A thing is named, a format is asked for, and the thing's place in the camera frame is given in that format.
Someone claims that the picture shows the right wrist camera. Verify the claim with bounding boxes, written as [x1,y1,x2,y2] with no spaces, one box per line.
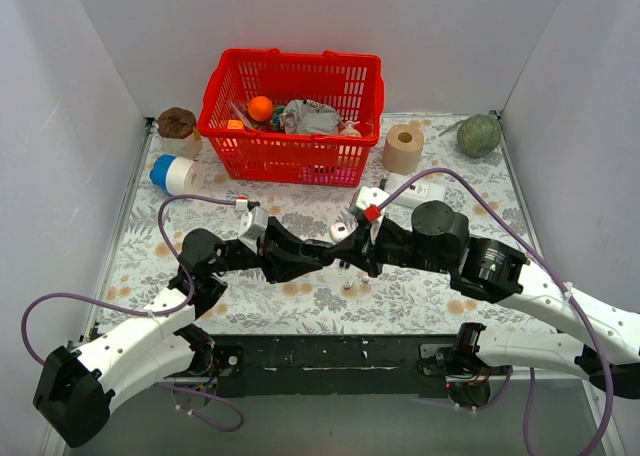
[349,186,389,223]

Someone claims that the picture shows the orange fruit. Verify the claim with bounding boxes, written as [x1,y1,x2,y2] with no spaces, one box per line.
[247,96,274,122]

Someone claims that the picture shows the red plastic shopping basket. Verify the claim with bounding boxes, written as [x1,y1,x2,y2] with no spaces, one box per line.
[198,49,384,187]

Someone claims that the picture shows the black earbud charging case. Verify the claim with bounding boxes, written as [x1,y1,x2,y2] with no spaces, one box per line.
[301,239,335,266]

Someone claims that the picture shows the floral table mat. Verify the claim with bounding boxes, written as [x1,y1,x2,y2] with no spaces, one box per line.
[94,114,549,334]

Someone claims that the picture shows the brown paper roll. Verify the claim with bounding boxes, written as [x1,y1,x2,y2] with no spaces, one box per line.
[382,124,424,175]

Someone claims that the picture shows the white rectangular bottle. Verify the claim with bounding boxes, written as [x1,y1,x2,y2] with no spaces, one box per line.
[380,173,446,209]

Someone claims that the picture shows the beige toy in basket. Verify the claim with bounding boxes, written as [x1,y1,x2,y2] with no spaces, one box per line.
[340,122,361,137]

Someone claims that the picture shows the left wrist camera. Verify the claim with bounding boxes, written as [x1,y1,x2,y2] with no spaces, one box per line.
[234,197,269,244]

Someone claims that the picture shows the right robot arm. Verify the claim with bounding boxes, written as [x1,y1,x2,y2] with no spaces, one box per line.
[330,201,639,399]

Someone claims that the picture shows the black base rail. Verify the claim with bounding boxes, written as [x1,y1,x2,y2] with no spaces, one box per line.
[154,333,506,400]

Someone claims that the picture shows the crumpled grey foil bag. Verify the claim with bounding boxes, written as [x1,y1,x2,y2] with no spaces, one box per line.
[279,99,343,135]

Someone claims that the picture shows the green melon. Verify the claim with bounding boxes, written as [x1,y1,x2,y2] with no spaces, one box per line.
[456,114,501,159]

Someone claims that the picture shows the white earbud charging case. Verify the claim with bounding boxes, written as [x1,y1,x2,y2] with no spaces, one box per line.
[329,222,350,243]

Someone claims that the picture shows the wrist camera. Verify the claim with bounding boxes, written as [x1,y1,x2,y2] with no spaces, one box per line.
[349,186,389,223]
[234,197,269,244]

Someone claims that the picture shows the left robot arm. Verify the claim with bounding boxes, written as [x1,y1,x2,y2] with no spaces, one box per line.
[34,217,333,448]

